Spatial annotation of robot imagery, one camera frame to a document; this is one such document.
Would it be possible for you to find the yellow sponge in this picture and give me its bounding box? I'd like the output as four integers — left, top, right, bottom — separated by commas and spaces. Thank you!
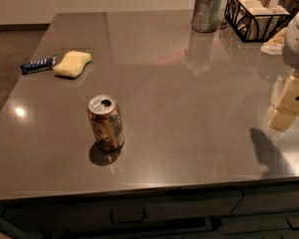
53, 51, 92, 79

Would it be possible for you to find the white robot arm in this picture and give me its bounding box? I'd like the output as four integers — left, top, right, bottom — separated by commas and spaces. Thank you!
267, 12, 299, 131

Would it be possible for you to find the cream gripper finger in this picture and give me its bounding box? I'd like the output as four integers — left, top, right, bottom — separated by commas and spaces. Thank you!
267, 71, 299, 131

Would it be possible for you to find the black wire basket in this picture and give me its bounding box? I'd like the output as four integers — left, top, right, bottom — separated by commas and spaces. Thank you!
224, 0, 291, 42

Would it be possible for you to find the cabinet drawer with handle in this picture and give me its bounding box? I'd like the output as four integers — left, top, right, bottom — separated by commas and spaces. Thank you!
4, 190, 242, 231

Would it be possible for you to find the orange soda can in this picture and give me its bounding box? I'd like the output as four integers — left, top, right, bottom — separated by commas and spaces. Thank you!
88, 95, 125, 151

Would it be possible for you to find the metal tin cup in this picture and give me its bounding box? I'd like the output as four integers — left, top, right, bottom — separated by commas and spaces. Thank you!
191, 0, 221, 33

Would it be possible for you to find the right cabinet drawer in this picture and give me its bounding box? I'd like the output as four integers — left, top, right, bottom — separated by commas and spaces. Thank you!
218, 182, 299, 236

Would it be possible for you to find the blue striped snack wrapper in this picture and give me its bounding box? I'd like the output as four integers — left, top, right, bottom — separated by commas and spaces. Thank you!
20, 55, 57, 75

